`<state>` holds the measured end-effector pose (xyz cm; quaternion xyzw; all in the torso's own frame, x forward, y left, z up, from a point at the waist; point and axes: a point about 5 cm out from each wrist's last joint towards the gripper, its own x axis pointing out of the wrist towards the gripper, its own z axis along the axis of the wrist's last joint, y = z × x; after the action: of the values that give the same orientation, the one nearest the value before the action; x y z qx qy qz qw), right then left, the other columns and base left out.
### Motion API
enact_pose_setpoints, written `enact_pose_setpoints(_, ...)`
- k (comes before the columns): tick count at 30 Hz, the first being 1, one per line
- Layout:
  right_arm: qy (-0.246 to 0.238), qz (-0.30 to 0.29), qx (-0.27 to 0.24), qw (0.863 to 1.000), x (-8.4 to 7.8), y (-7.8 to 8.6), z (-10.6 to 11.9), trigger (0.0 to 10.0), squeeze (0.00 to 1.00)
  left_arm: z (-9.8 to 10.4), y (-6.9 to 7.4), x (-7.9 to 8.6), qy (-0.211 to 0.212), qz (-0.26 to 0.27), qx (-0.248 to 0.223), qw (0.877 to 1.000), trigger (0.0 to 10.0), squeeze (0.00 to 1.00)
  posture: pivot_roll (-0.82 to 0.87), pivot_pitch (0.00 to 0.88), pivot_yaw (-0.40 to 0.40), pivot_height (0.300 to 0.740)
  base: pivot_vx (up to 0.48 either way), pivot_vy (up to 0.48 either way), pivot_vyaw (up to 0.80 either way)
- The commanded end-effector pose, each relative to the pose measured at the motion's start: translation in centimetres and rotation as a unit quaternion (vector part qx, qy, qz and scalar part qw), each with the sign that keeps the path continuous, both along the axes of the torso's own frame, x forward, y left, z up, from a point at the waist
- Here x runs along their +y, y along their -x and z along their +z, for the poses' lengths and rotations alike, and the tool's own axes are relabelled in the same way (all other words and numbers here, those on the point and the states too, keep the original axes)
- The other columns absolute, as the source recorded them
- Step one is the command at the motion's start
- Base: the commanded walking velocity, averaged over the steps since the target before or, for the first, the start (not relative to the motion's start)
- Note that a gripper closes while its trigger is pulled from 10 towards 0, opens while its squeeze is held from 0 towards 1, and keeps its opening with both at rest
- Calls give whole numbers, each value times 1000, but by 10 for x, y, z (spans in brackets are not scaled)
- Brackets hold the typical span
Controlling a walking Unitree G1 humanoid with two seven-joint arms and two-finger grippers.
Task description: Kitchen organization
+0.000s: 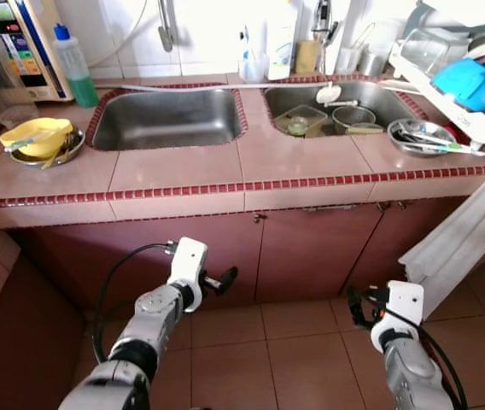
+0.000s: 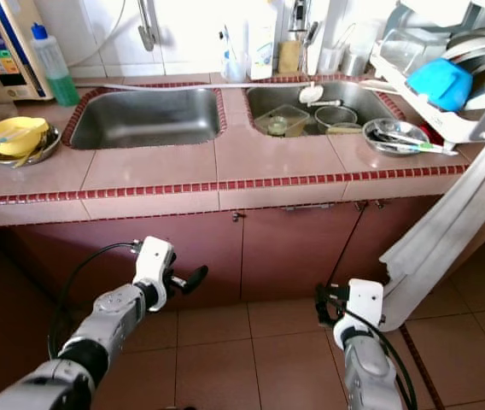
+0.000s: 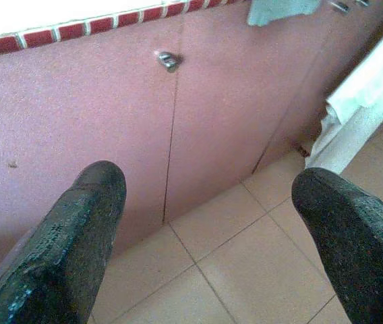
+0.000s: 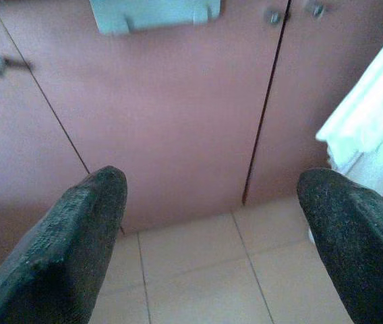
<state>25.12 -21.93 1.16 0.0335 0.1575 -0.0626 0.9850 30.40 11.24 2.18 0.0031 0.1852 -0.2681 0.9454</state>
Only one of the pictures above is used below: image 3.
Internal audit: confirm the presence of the light blue cloth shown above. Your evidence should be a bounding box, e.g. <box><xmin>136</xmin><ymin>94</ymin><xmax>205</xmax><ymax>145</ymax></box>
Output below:
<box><xmin>247</xmin><ymin>0</ymin><xmax>319</xmax><ymax>27</ymax></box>

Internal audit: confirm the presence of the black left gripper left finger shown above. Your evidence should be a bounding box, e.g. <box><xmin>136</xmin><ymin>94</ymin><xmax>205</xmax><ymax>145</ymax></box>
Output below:
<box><xmin>0</xmin><ymin>160</ymin><xmax>127</xmax><ymax>324</ymax></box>

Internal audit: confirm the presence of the pink cabinet door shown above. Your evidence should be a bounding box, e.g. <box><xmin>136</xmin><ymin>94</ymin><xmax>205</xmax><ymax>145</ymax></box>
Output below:
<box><xmin>0</xmin><ymin>16</ymin><xmax>183</xmax><ymax>294</ymax></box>
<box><xmin>163</xmin><ymin>3</ymin><xmax>334</xmax><ymax>223</ymax></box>
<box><xmin>252</xmin><ymin>0</ymin><xmax>383</xmax><ymax>173</ymax></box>

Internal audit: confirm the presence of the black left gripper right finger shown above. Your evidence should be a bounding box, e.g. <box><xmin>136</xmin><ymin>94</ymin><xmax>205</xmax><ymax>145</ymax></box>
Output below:
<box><xmin>291</xmin><ymin>167</ymin><xmax>383</xmax><ymax>324</ymax></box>

